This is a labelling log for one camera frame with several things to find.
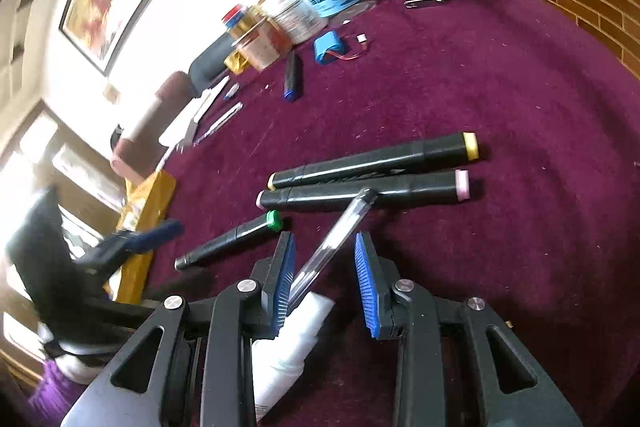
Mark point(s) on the jar with red lid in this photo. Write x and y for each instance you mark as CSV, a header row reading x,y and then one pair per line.
x,y
240,19

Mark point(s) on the clear ballpoint pen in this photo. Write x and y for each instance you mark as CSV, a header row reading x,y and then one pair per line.
x,y
220,123

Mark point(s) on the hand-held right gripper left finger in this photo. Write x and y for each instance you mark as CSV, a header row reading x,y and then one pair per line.
x,y
285,279

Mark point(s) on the white spray bottle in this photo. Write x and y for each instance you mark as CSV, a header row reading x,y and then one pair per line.
x,y
285,357

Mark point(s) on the black marker green caps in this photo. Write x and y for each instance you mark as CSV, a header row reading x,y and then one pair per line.
x,y
230,239

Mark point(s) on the clear gel pen black grip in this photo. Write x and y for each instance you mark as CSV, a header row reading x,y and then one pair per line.
x,y
335,237

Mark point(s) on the dark grey chair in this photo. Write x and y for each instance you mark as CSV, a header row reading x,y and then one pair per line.
x,y
212,62

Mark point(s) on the brown chair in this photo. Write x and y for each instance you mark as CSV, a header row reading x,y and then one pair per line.
x,y
150,122

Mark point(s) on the yellow packet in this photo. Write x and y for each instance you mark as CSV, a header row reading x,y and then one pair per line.
x,y
145,207

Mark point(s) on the person's left forearm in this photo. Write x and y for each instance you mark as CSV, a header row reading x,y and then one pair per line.
x,y
60,392

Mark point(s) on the clear orange plastic container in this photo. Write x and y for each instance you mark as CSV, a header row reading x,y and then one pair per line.
x,y
262,47

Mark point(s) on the blue battery pack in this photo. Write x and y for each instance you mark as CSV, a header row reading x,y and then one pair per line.
x,y
332,48

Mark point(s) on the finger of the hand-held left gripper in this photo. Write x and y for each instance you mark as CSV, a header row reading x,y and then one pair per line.
x,y
145,238

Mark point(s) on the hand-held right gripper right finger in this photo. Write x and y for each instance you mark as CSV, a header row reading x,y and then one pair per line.
x,y
367,287

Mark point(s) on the gold tape roll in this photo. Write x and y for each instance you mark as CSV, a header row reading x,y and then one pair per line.
x,y
235,63

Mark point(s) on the black marker blue cap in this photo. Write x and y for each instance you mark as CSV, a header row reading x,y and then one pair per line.
x,y
292,74

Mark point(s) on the black marker yellow caps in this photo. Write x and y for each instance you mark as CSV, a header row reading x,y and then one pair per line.
x,y
370,159

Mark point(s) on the white charger plug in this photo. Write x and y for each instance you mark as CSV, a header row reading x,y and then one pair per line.
x,y
192,117

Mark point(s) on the white plastic jar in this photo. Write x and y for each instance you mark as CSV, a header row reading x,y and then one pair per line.
x,y
297,17

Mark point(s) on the black marker pink caps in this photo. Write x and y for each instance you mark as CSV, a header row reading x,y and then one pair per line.
x,y
350,194

